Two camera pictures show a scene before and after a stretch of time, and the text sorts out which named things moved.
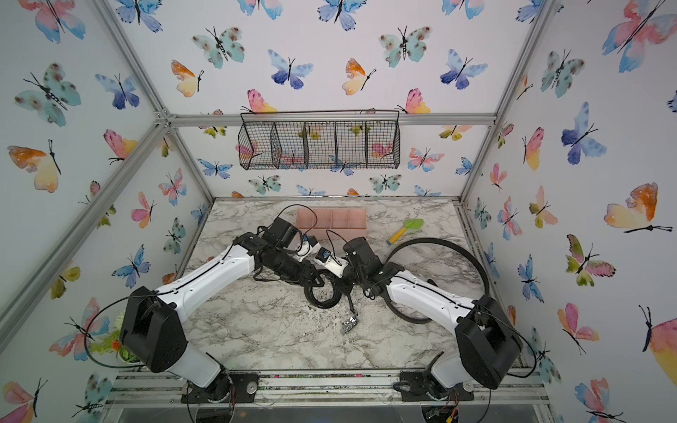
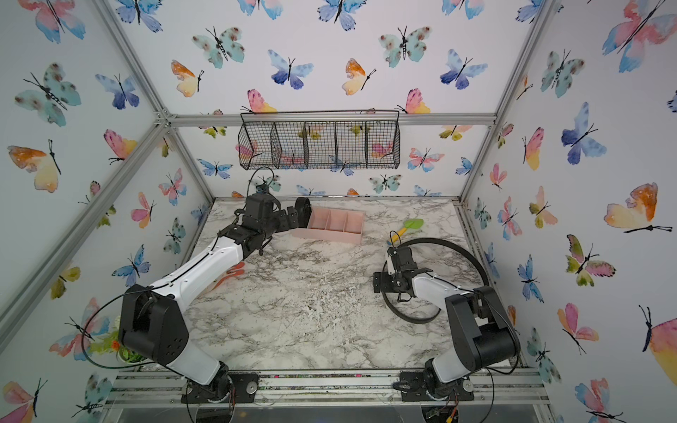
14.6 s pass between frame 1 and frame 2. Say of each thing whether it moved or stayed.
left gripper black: moved
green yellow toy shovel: stayed
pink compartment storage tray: stayed
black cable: stayed
